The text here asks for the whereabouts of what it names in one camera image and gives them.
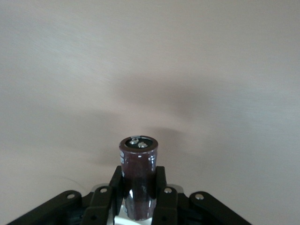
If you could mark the brown table mat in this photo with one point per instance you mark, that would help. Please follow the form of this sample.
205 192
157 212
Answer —
70 70

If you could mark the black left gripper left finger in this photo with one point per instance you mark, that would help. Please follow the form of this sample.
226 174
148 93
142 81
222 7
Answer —
98 206

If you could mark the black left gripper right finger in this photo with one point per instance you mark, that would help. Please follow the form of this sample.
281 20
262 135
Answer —
168 206

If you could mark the long brown electrolytic capacitor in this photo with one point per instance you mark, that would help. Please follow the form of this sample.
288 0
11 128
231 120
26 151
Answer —
138 168

